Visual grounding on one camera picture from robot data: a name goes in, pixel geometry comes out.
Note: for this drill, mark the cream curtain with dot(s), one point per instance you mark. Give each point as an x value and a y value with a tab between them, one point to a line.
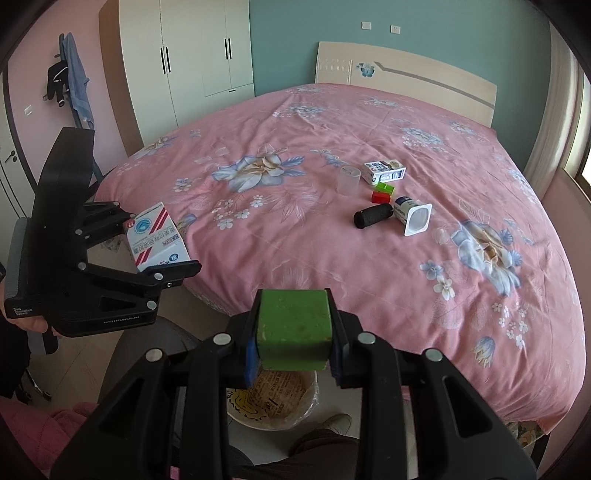
551	106

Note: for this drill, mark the blue hanging garment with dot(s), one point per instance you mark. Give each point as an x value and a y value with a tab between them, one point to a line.
76	78

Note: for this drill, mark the beige shoe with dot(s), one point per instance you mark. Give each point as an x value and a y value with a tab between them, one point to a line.
336	423

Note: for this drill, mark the black cylinder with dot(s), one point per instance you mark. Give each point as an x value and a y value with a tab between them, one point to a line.
371	218

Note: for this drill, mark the pink quilted cloth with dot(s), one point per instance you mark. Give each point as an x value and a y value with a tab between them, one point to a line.
41	438

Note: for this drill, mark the floral bed skirt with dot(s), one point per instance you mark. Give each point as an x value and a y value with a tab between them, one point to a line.
111	249

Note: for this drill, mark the pink floral bed sheet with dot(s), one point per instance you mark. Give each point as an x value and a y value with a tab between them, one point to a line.
323	249

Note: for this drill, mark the green toy brick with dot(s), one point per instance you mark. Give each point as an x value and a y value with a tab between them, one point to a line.
385	188

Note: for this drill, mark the clear plastic cup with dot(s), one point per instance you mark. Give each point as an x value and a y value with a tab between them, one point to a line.
349	181

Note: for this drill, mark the red block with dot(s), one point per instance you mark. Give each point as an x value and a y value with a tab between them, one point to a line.
379	197

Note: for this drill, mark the green sponge block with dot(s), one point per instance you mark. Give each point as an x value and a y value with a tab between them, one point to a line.
293	327

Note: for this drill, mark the small white box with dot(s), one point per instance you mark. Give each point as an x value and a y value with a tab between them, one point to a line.
413	217

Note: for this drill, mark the person's leg in grey pants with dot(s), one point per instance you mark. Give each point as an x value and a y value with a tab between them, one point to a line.
323	450

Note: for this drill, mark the cream wooden headboard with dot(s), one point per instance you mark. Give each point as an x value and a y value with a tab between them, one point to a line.
415	74

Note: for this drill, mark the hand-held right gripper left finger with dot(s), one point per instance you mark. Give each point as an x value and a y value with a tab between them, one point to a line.
251	360

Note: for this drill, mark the white milk carton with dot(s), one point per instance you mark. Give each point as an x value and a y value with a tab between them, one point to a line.
383	171

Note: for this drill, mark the cream wardrobe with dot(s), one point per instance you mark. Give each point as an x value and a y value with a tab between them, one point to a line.
194	50

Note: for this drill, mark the white box with red stripes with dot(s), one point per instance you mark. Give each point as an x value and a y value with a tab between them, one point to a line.
154	235

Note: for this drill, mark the black hanging garment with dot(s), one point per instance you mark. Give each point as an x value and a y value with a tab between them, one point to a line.
57	81

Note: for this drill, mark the white trash bin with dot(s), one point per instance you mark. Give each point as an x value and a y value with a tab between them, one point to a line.
281	401

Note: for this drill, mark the white door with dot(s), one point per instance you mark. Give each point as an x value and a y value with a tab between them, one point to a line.
14	184

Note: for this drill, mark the window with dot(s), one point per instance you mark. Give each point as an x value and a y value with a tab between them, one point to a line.
579	138

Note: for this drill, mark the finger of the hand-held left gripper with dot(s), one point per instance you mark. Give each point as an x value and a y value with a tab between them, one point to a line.
104	217
175	271

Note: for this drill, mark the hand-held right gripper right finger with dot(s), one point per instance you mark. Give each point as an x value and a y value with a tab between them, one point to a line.
337	364

